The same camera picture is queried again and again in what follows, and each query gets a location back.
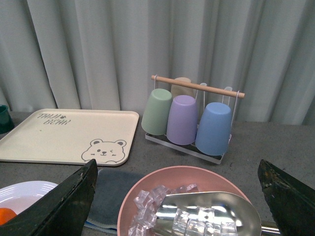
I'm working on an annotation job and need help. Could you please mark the beige bear serving tray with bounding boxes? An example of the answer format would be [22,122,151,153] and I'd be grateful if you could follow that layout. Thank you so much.
[0,109,139,166]

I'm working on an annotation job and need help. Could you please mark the clear ice cubes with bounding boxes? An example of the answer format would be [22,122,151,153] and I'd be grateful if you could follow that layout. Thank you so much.
[128,183,238,236]

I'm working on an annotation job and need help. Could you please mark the grey folded cloth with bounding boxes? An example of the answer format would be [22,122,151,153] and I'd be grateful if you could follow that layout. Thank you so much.
[85,168,144,235]

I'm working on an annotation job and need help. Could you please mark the clear cup rack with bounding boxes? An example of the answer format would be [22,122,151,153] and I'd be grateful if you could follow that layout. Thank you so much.
[141,75,245,164]

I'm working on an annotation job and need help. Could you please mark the orange mandarin fruit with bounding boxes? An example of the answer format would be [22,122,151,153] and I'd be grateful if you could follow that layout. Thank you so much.
[0,207,17,225]

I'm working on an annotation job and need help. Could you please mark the white ridged plate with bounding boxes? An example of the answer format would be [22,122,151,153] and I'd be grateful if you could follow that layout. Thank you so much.
[0,181,58,214]

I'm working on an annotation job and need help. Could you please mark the purple tumbler cup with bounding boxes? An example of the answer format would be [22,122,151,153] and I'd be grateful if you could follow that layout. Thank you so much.
[166,95,198,145]

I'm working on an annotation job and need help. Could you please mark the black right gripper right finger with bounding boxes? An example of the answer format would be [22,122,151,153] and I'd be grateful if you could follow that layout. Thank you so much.
[257,159,315,236]

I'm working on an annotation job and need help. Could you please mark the beige tumbler cup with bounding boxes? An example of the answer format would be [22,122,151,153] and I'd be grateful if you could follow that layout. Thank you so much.
[170,77,195,99]

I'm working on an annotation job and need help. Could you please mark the metal ice scoop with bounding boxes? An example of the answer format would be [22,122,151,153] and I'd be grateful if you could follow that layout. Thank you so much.
[153,191,281,236]

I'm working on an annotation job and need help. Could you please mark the green tumbler cup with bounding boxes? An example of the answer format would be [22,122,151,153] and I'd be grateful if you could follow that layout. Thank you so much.
[141,88,172,135]

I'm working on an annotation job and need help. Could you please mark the dark green mug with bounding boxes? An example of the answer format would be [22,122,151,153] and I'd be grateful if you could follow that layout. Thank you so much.
[0,105,15,134]

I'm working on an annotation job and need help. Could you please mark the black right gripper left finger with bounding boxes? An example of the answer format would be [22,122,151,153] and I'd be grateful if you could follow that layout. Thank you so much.
[0,159,98,236]

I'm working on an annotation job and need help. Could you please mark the white curtain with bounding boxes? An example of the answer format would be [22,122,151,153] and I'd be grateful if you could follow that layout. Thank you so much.
[0,0,315,125]

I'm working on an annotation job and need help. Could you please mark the blue tumbler cup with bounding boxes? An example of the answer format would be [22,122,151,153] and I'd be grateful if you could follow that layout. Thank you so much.
[195,102,232,156]

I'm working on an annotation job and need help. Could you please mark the pink bowl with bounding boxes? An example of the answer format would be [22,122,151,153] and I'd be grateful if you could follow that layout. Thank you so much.
[117,166,248,236]

